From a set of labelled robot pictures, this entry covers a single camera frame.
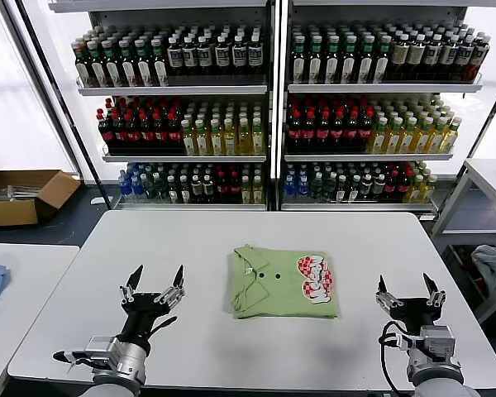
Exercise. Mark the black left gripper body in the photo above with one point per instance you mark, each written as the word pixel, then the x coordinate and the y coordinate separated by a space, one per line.
pixel 144 314

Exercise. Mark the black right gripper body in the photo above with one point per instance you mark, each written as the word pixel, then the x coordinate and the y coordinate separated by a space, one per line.
pixel 413 314

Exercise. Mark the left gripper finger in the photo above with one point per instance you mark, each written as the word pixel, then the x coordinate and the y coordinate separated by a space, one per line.
pixel 127 293
pixel 174 294

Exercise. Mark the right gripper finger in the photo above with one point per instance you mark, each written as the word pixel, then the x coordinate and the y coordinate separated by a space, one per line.
pixel 437 297
pixel 387 299

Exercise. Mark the light green polo shirt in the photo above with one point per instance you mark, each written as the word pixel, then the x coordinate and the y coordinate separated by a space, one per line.
pixel 273 297

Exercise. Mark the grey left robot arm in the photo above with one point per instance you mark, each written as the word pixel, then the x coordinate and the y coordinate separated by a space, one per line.
pixel 124 368

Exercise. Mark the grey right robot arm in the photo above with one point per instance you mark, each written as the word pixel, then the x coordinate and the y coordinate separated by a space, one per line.
pixel 434 376

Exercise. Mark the red cloth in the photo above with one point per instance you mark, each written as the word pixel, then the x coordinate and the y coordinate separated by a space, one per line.
pixel 477 275

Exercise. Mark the grey crumpled cloth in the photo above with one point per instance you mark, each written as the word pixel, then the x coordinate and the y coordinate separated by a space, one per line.
pixel 492 264

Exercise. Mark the white side table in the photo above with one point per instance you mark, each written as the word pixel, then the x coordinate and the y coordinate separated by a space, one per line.
pixel 33 269

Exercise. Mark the blue drink bottle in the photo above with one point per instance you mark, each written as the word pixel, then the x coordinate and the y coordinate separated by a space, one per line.
pixel 137 186
pixel 302 185
pixel 125 187
pixel 289 186

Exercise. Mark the brown cardboard box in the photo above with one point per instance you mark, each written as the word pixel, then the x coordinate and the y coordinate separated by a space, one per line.
pixel 8 215

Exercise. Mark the clear wrapped silver rods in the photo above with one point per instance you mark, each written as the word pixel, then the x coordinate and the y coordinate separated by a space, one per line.
pixel 16 192

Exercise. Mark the yellow juice bottle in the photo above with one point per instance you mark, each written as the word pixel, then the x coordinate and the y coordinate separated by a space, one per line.
pixel 451 138
pixel 393 138
pixel 188 140
pixel 408 138
pixel 201 140
pixel 438 138
pixel 244 140
pixel 216 140
pixel 257 140
pixel 230 140
pixel 379 138
pixel 423 138

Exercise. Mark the cola bottle red cap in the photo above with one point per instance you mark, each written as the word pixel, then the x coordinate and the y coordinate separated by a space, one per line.
pixel 105 132
pixel 351 132
pixel 119 132
pixel 337 132
pixel 174 132
pixel 133 132
pixel 294 132
pixel 365 132
pixel 147 132
pixel 308 132
pixel 160 132
pixel 323 132

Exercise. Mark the grey shelf unit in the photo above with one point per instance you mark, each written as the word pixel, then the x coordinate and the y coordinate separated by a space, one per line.
pixel 287 89
pixel 268 103

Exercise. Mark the dark bottle green label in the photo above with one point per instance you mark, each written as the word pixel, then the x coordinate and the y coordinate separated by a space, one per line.
pixel 96 68
pixel 349 62
pixel 315 62
pixel 128 68
pixel 82 68
pixel 299 62
pixel 332 62
pixel 160 68
pixel 365 62
pixel 382 62
pixel 144 68
pixel 111 68

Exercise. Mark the dark bottle white blue label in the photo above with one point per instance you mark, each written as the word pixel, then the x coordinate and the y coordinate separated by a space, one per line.
pixel 189 55
pixel 204 55
pixel 432 55
pixel 174 55
pixel 465 55
pixel 239 55
pixel 222 55
pixel 449 55
pixel 255 55

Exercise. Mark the dark bottle beige label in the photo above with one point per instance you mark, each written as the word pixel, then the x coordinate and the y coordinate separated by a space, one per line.
pixel 399 55
pixel 416 55

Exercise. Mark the reddish drink bottle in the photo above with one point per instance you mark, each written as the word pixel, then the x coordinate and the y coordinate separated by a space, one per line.
pixel 481 58

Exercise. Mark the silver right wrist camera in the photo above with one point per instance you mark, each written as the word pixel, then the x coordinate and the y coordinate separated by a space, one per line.
pixel 438 343

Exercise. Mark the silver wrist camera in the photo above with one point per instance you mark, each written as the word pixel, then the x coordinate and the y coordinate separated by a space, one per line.
pixel 101 349
pixel 438 343

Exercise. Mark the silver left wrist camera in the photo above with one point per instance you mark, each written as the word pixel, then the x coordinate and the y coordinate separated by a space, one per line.
pixel 101 349

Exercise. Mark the grey metal frame table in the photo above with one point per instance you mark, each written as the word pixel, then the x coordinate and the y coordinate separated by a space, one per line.
pixel 485 169

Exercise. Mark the black window frame post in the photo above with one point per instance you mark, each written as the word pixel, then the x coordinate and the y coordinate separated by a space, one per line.
pixel 72 124
pixel 492 113

